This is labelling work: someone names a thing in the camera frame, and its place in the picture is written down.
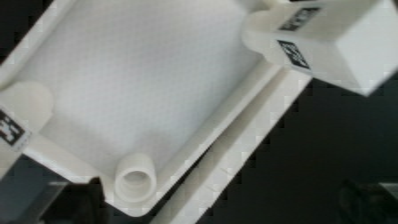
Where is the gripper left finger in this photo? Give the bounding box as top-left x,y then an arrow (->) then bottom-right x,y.
11,176 -> 112,224

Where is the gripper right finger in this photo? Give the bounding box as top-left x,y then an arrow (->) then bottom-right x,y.
336,180 -> 398,224

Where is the white front fence bar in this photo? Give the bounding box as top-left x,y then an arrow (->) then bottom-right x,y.
150,69 -> 311,224

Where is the white desk top tray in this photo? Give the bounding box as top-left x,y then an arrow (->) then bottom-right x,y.
0,0 -> 267,217

